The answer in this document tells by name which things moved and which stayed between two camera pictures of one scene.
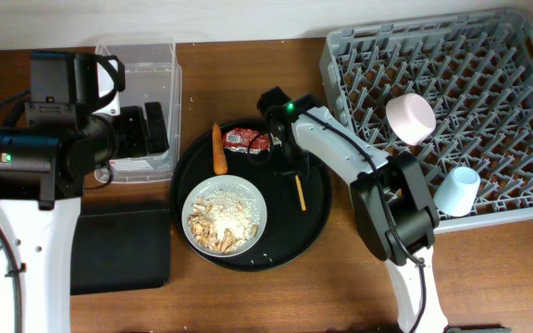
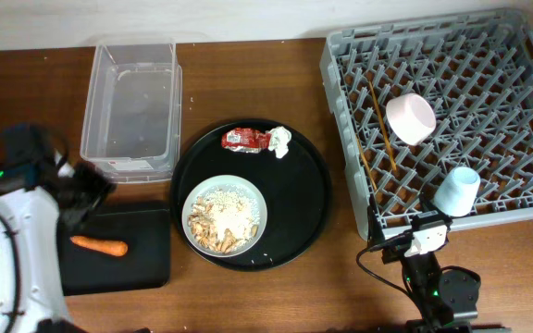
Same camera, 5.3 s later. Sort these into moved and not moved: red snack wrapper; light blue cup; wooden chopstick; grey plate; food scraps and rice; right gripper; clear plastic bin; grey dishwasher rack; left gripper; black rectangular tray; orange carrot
Moved: orange carrot; wooden chopstick; right gripper; left gripper
Not moved: grey dishwasher rack; clear plastic bin; light blue cup; grey plate; red snack wrapper; food scraps and rice; black rectangular tray
